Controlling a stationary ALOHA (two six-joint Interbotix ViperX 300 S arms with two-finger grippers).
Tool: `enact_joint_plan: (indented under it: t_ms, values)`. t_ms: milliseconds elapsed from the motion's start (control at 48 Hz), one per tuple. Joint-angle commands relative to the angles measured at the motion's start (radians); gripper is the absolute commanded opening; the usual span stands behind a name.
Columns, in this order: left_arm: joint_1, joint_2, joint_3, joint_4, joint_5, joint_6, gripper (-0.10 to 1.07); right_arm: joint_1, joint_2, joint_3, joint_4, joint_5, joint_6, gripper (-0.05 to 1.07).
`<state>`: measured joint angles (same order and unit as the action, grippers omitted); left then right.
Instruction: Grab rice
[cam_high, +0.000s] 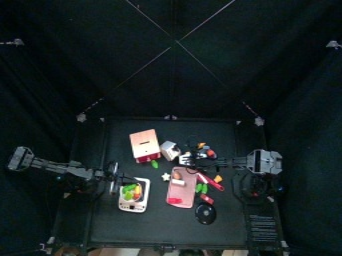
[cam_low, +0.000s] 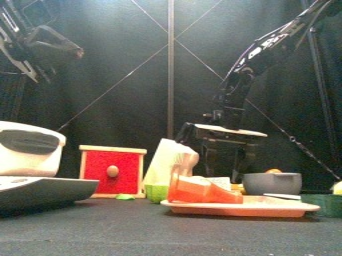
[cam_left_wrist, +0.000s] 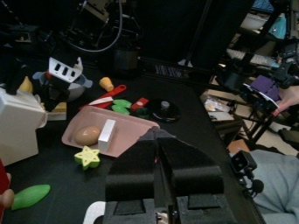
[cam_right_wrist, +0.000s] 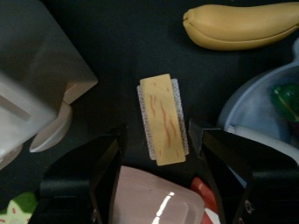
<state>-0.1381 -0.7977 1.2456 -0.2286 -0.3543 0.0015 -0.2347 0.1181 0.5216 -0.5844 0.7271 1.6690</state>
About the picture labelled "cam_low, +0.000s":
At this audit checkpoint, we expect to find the white toy food block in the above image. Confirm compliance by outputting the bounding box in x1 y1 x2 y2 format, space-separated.
204 176 234 192

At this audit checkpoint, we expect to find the gray toy scale platform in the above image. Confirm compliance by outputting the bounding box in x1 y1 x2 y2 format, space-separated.
0 175 100 215

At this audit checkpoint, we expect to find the gray toy pot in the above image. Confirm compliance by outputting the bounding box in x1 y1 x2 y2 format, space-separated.
242 171 303 196

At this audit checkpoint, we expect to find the small green toy piece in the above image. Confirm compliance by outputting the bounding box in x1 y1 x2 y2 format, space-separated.
115 193 136 202

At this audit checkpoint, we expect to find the vertical metal frame pole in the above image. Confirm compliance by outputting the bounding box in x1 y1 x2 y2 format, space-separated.
166 0 176 140

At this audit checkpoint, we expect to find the white flat utensil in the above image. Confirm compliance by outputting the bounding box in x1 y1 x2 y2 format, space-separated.
262 192 303 201

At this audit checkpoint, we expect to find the green box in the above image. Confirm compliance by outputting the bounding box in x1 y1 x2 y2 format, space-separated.
301 193 342 219

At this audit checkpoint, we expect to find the red wooden drawer box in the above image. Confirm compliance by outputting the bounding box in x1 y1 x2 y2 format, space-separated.
77 144 148 200

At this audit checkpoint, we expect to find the pink plastic plate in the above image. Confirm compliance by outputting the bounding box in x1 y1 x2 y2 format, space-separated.
160 195 322 219

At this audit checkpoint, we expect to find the yellow toy food piece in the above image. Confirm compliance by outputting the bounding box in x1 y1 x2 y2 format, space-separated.
230 183 247 195

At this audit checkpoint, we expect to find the white toy rice cooker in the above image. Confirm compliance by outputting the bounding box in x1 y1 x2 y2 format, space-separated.
0 120 68 178

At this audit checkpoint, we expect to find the slanted black stand pole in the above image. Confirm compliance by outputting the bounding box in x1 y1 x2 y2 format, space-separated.
301 0 339 168

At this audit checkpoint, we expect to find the yellow green toy ball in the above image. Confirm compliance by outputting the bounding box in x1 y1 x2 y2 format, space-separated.
330 180 342 196

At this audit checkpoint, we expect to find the white green rice carton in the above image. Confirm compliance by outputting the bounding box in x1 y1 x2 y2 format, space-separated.
142 137 200 205

